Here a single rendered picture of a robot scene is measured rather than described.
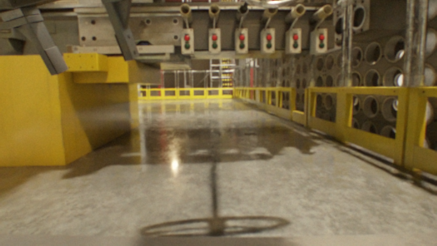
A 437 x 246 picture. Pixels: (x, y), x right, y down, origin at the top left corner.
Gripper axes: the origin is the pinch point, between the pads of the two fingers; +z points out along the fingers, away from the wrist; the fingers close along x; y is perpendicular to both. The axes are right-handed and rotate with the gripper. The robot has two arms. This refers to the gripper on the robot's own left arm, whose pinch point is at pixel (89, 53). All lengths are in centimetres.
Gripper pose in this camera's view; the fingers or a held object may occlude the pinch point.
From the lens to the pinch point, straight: 40.5
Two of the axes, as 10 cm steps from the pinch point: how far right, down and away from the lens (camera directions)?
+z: 1.9, 8.6, 4.6
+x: -9.8, 1.3, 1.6
